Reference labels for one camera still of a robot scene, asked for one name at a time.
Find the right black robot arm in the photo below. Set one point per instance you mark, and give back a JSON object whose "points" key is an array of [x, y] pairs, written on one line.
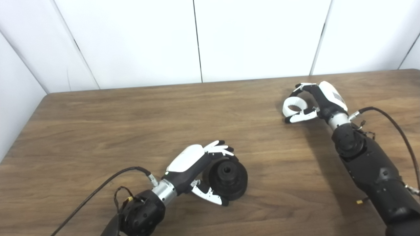
{"points": [[374, 167]]}

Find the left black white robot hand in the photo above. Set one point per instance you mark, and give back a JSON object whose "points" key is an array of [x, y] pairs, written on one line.
{"points": [[185, 160]]}

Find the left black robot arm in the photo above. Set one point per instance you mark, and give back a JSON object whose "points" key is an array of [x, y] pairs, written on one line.
{"points": [[144, 213]]}

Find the round black part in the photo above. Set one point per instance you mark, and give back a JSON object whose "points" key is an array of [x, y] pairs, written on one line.
{"points": [[234, 183]]}

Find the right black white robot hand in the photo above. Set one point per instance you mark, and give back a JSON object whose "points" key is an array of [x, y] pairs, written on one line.
{"points": [[328, 98]]}

